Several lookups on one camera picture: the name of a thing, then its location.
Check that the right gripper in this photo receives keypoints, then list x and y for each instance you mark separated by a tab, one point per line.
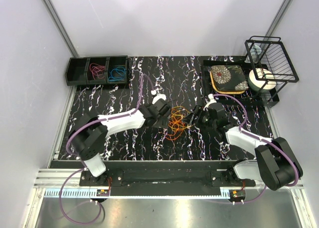
189	117

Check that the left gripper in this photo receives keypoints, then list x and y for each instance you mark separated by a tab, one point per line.
163	123

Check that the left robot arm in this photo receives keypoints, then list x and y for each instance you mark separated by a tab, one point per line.
88	136

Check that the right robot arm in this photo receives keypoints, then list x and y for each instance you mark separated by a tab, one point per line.
275	163

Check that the floral square plate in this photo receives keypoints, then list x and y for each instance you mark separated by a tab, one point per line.
228	79

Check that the black three-compartment bin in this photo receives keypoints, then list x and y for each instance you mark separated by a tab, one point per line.
98	70

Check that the white green bowl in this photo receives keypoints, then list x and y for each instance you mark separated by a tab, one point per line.
264	80

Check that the glass cup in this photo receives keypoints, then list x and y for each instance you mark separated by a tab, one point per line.
253	53

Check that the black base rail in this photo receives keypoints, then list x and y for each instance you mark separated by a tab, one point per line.
212	173

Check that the black wire dish rack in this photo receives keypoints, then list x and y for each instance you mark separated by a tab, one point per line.
275	58

